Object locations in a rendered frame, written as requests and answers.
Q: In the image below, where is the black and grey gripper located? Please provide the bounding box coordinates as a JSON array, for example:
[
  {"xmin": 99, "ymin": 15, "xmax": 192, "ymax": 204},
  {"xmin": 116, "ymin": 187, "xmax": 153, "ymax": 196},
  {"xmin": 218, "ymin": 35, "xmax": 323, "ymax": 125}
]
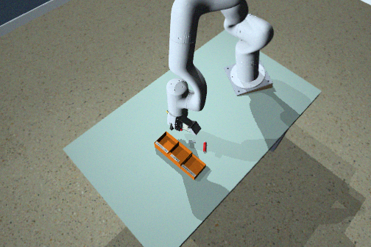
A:
[{"xmin": 167, "ymin": 110, "xmax": 188, "ymax": 131}]

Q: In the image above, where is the orange bin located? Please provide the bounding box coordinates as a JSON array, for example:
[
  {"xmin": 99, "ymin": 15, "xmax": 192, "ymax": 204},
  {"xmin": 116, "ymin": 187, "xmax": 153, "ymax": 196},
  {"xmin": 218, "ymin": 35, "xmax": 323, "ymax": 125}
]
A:
[{"xmin": 154, "ymin": 132, "xmax": 205, "ymax": 179}]

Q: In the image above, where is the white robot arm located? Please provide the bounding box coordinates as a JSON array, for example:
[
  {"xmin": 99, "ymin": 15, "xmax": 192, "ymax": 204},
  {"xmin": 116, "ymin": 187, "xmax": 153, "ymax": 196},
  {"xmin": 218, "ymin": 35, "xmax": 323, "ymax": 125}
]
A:
[{"xmin": 166, "ymin": 0, "xmax": 274, "ymax": 116}]

